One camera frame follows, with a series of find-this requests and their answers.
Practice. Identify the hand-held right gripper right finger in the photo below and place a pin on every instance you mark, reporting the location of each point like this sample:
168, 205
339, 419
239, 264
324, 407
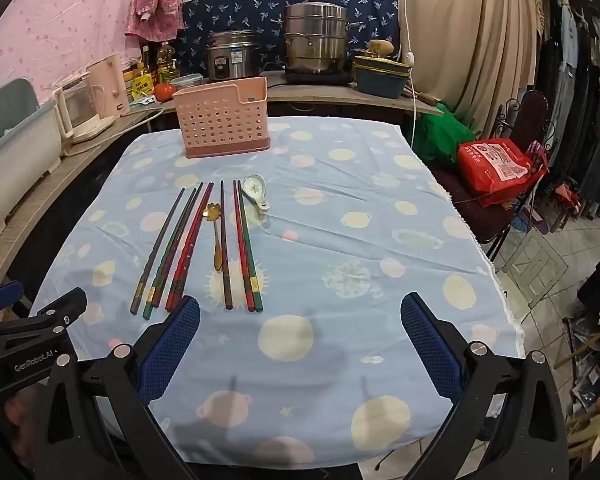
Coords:
430, 345

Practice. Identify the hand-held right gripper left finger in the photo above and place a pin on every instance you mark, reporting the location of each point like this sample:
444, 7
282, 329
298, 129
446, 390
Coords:
172, 350

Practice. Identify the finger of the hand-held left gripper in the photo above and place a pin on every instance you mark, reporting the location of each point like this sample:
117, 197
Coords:
55, 310
0, 294

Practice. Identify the dark purple chopstick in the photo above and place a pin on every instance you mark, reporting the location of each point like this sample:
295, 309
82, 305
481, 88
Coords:
158, 252
225, 245

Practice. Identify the red chopstick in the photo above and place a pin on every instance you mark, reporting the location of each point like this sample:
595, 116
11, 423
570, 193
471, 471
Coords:
242, 245
195, 240
189, 245

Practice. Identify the pink perforated utensil holder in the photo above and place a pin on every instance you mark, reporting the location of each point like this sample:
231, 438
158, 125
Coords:
215, 120

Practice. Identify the gold flower spoon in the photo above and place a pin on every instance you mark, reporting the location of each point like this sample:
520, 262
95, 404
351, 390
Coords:
215, 245

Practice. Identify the white dish storage box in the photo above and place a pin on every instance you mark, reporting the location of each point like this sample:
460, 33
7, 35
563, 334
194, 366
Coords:
15, 160

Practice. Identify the blue printed tablecloth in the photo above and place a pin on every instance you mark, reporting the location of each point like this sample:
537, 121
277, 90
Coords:
330, 240

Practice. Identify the white ceramic spoon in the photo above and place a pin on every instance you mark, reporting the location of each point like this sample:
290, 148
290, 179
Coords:
252, 186

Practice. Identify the red plastic bag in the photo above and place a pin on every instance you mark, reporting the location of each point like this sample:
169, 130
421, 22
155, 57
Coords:
495, 165

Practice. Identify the white glass electric kettle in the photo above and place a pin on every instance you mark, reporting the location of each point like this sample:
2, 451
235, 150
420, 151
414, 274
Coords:
82, 110

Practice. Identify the green plastic bag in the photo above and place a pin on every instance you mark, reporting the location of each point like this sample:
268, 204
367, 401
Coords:
440, 135

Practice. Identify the blue white snack packet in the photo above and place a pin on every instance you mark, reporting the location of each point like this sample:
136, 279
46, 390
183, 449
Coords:
141, 101

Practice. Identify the pink electric kettle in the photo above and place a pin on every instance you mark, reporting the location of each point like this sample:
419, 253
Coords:
107, 87

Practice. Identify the yellow label bottle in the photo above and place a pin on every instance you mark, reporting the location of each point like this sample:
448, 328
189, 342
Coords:
142, 82

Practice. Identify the red tomato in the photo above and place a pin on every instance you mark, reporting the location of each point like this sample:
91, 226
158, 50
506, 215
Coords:
165, 92

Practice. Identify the dark metal chair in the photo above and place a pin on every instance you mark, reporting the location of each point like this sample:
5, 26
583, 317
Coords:
530, 110

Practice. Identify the clear food container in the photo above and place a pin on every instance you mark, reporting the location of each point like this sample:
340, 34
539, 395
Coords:
186, 81

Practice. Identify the blue and yellow basin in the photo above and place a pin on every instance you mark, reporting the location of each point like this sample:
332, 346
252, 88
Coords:
380, 80

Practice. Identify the dark glass bottle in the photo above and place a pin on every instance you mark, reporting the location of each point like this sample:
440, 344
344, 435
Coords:
146, 55

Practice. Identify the large cooking oil bottle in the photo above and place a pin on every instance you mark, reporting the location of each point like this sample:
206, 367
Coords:
166, 62

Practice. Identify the pink dotted sheet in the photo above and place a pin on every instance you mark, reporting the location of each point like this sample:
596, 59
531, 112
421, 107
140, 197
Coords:
55, 20

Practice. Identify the row of hanging clothes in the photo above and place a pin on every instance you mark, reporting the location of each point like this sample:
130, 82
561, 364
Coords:
590, 110

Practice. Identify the black induction cooker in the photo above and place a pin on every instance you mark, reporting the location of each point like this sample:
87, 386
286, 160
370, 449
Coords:
325, 78

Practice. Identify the silver rice cooker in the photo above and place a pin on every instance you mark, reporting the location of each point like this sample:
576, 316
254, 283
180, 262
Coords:
232, 60

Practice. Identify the tan lumpy vegetable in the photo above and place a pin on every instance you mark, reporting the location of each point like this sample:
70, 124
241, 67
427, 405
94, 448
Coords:
380, 48

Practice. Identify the beige curtain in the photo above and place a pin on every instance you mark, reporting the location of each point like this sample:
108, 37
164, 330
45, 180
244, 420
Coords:
470, 35

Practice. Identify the stainless steel steamer pot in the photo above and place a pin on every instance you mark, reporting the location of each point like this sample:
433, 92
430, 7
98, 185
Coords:
315, 35

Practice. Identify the navy printed cloth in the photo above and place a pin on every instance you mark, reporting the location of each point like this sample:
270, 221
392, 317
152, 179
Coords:
240, 10

